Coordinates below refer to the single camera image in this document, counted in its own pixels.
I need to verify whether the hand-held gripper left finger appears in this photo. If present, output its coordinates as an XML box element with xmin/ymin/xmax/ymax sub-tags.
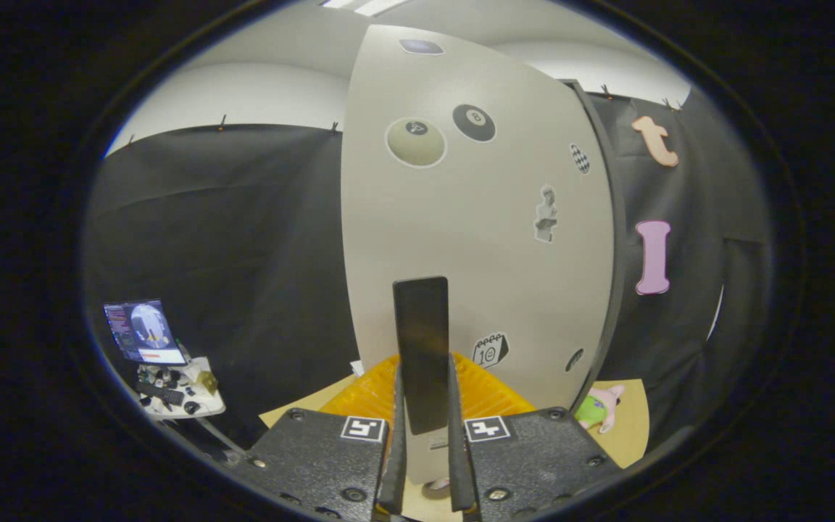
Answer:
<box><xmin>225</xmin><ymin>354</ymin><xmax>408</xmax><ymax>522</ymax></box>

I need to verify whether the small white cluttered table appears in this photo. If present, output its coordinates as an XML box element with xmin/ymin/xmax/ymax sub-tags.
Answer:
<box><xmin>135</xmin><ymin>357</ymin><xmax>227</xmax><ymax>421</ymax></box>

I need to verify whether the long ceiling light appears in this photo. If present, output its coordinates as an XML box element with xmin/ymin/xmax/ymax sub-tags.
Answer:
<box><xmin>320</xmin><ymin>0</ymin><xmax>411</xmax><ymax>17</ymax></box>

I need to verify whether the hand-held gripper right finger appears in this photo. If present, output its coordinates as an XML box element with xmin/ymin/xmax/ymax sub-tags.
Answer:
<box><xmin>449</xmin><ymin>354</ymin><xmax>625</xmax><ymax>522</ymax></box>

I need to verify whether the grey shoe cabinet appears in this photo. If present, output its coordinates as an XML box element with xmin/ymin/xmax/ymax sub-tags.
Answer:
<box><xmin>559</xmin><ymin>78</ymin><xmax>628</xmax><ymax>414</ymax></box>

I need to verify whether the pink and green plush toy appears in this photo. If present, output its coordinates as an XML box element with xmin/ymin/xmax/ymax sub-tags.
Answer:
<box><xmin>575</xmin><ymin>384</ymin><xmax>626</xmax><ymax>434</ymax></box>

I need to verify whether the beige shoe cabinet door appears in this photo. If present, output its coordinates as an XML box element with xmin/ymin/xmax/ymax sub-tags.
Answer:
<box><xmin>340</xmin><ymin>24</ymin><xmax>615</xmax><ymax>486</ymax></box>

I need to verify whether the black door handle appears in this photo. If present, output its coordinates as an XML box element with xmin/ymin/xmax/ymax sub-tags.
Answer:
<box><xmin>393</xmin><ymin>276</ymin><xmax>450</xmax><ymax>436</ymax></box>

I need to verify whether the black backdrop cloth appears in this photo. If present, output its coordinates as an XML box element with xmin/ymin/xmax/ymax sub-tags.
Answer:
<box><xmin>686</xmin><ymin>87</ymin><xmax>775</xmax><ymax>450</ymax></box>
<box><xmin>588</xmin><ymin>91</ymin><xmax>726</xmax><ymax>407</ymax></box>
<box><xmin>84</xmin><ymin>123</ymin><xmax>362</xmax><ymax>450</ymax></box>

